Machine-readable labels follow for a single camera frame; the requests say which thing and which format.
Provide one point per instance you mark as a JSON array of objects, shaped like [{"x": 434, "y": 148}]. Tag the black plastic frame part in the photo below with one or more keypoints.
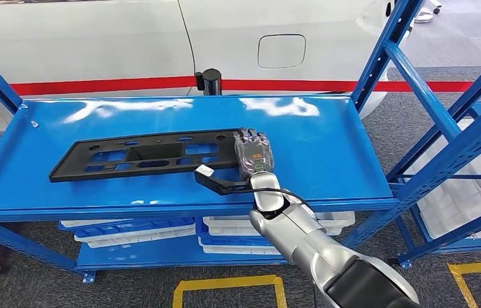
[{"x": 70, "y": 165}]

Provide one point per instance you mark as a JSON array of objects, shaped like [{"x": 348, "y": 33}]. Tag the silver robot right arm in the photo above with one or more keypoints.
[{"x": 299, "y": 238}]

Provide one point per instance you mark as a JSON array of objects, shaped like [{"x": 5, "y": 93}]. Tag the black stanchion post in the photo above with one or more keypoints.
[{"x": 211, "y": 83}]

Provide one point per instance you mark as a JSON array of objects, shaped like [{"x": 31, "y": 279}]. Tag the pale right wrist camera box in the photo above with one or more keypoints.
[{"x": 204, "y": 171}]

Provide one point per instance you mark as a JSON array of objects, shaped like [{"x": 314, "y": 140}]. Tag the white plastic bin stack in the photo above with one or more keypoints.
[{"x": 470, "y": 204}]

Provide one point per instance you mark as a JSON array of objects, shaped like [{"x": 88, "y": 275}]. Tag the blue metal shelf rack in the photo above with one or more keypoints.
[
  {"x": 457, "y": 234},
  {"x": 308, "y": 170}
]

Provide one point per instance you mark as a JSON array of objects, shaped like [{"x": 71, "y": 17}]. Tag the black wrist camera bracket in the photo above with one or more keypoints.
[{"x": 223, "y": 187}]

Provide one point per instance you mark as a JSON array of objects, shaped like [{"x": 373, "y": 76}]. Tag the white car body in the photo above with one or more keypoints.
[{"x": 95, "y": 42}]

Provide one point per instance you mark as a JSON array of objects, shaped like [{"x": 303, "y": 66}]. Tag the red barrier belt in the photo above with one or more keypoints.
[{"x": 95, "y": 86}]

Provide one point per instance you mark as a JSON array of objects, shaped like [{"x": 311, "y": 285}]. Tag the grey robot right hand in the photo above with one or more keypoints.
[{"x": 253, "y": 153}]

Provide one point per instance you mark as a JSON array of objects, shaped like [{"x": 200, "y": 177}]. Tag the yellow floor tape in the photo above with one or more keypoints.
[
  {"x": 478, "y": 267},
  {"x": 227, "y": 281}
]

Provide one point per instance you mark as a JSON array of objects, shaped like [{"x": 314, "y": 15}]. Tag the blue plastic bin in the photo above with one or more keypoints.
[
  {"x": 223, "y": 242},
  {"x": 138, "y": 226}
]

